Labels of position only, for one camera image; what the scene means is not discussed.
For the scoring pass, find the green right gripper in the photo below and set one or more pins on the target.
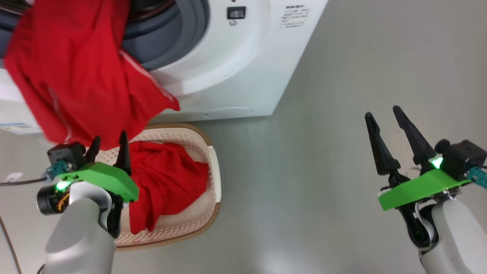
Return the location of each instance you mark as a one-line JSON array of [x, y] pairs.
[[418, 188]]

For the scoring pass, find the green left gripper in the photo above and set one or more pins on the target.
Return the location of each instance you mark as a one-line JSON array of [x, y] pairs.
[[102, 175]]

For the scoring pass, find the red garment with white stripes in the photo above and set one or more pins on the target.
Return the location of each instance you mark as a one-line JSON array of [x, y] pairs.
[[76, 76]]

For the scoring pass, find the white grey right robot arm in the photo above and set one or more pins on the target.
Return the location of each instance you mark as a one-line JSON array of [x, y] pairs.
[[460, 239]]

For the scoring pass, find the white perforated basket brown rim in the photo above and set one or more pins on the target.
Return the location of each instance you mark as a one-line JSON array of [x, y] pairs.
[[182, 224]]

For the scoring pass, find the grey rubber door gasket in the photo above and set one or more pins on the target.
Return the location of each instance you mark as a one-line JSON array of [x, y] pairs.
[[167, 42]]

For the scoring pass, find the white front-load washing machine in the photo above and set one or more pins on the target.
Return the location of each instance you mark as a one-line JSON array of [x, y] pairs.
[[228, 76]]

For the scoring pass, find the black door latch socket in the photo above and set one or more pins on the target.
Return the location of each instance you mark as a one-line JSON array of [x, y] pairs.
[[236, 13]]

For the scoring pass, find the blue energy label sticker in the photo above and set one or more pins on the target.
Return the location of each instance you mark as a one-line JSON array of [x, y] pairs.
[[19, 128]]

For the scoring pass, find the round white filter cover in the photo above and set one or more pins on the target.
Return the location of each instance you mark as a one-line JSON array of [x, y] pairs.
[[228, 113]]

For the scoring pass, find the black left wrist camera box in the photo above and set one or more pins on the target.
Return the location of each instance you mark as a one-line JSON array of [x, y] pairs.
[[66, 154]]

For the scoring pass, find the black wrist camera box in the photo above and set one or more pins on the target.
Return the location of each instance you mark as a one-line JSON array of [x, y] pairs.
[[462, 158], [66, 154]]

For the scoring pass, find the teal left camera connector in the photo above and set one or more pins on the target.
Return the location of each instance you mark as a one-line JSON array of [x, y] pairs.
[[57, 169]]

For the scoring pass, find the teal camera connector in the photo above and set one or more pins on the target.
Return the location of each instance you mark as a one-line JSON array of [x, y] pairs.
[[57, 169], [478, 177]]

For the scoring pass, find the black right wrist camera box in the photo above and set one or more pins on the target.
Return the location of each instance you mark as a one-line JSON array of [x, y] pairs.
[[462, 158]]

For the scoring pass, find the teal right camera connector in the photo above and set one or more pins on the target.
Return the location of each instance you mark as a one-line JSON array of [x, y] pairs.
[[478, 177]]

